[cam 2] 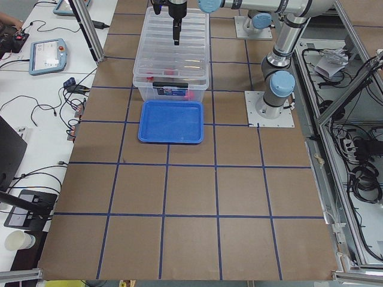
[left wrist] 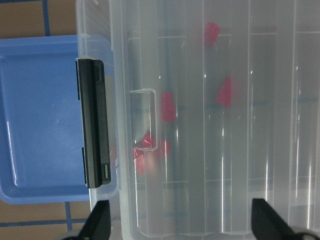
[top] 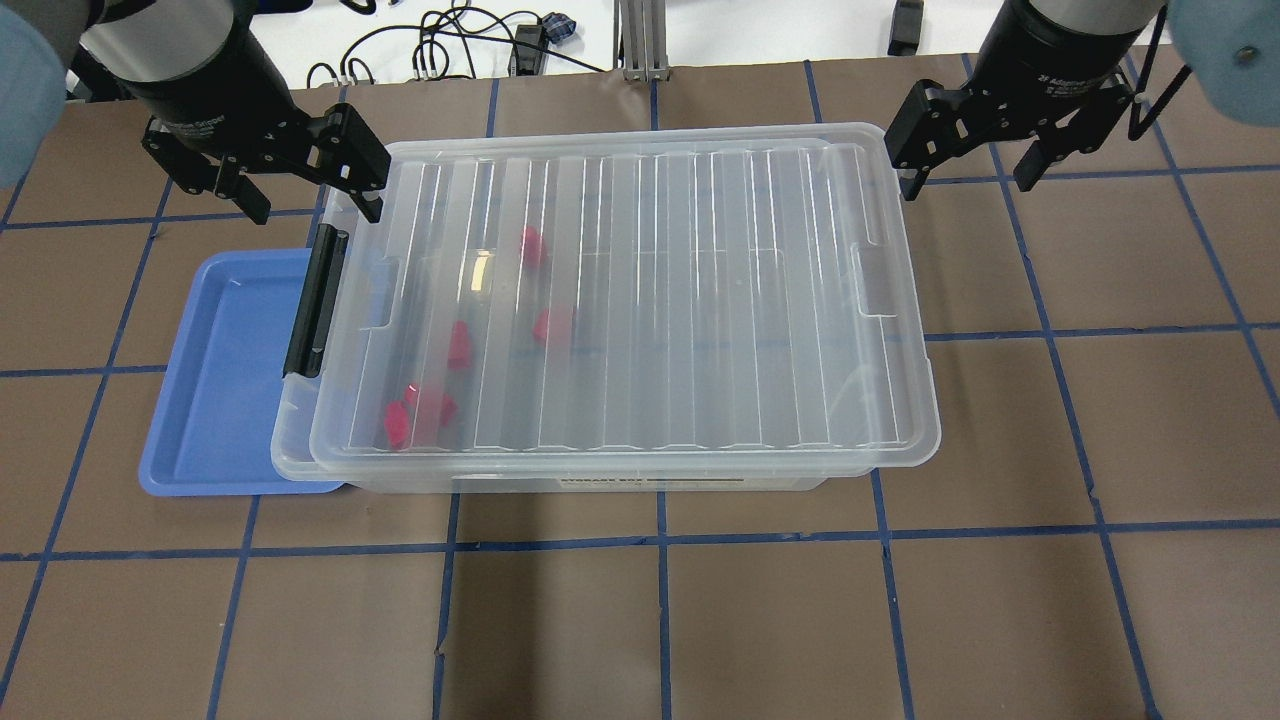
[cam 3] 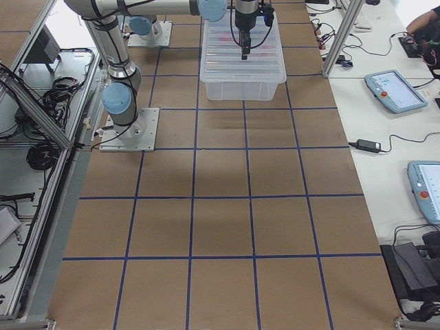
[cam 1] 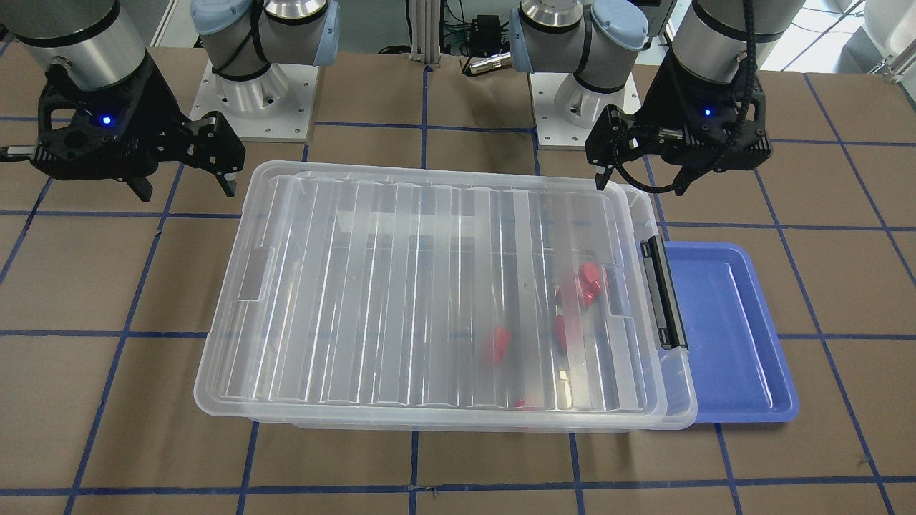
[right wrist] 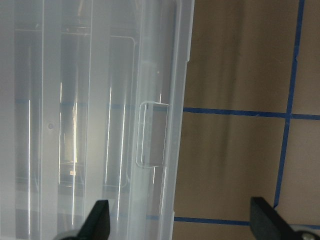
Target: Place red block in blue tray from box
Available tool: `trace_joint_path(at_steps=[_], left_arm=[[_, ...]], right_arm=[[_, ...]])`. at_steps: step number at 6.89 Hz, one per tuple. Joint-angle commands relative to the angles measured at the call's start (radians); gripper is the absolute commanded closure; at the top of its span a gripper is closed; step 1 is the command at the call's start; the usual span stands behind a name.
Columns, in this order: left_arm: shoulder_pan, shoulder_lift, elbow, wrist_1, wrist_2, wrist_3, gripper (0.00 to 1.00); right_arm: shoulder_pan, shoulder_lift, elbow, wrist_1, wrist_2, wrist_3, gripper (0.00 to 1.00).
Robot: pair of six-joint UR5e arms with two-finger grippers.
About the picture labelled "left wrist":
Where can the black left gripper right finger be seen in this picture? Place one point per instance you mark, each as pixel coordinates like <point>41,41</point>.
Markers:
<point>266,224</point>

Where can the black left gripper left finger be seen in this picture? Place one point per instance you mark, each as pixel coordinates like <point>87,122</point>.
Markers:
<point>98,224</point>

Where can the clear plastic box lid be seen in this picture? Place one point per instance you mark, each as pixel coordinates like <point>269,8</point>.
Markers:
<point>225,125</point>

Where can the red toy block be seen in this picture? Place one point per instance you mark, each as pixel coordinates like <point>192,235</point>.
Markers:
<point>224,94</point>
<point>139,161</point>
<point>162,149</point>
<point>211,33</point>
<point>168,108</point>

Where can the blue plastic tray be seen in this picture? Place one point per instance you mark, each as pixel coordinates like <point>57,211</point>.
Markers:
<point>41,133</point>

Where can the clear plastic storage box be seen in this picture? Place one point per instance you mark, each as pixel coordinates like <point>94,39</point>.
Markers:
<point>97,200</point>

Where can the black box latch handle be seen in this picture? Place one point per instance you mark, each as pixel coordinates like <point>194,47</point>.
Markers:
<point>92,95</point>

